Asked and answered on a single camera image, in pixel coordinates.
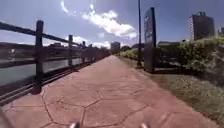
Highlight distant building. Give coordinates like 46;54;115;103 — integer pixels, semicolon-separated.
110;41;121;52

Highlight red stone-pattern path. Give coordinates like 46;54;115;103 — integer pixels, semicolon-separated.
0;54;221;128

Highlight tall thin pole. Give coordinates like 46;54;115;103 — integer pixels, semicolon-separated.
136;0;143;69

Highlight dark tall sign board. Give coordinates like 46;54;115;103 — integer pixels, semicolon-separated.
143;7;157;74

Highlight robot's own part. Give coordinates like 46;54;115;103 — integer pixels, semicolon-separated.
139;122;149;128
69;122;81;128

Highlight dark wooden railing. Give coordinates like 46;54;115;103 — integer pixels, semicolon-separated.
0;20;109;106

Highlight green hedge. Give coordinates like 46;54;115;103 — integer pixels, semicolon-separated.
119;35;224;73

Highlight grass strip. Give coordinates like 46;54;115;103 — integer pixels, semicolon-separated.
117;55;224;127

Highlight river water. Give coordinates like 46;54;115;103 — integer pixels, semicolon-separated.
0;57;84;87

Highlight far river bank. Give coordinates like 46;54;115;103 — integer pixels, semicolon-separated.
0;41;101;69

